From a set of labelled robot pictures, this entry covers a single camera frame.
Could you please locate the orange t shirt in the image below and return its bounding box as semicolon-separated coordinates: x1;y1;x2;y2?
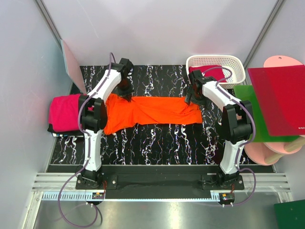
103;94;203;135

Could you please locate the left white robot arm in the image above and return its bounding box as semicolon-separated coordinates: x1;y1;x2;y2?
76;58;133;189

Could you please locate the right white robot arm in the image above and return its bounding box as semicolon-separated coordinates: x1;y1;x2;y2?
185;70;256;190

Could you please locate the dark red t shirt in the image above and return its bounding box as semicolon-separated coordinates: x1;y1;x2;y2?
188;65;225;83

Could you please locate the white plastic basket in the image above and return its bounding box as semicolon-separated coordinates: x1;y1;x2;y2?
186;55;246;89

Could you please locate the green plastic board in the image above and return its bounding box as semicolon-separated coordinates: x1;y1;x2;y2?
233;84;301;143

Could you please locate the folded black t shirt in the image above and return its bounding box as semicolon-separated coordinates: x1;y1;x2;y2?
47;124;83;137

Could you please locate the folded pink t shirt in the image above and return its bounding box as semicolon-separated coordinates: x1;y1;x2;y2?
48;94;89;134

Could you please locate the pink wooden stand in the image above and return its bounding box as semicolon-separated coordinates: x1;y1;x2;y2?
244;55;305;166

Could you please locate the red plastic board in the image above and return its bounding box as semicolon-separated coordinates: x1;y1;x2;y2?
248;65;305;136

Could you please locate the dark green board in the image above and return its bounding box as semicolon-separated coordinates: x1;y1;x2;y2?
274;200;305;229

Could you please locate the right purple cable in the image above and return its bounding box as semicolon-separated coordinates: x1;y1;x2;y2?
202;66;257;206

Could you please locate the purple cable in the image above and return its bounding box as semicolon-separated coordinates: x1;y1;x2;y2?
58;52;117;228
202;66;257;206

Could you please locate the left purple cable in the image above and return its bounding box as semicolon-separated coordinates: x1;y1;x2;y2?
58;52;117;228

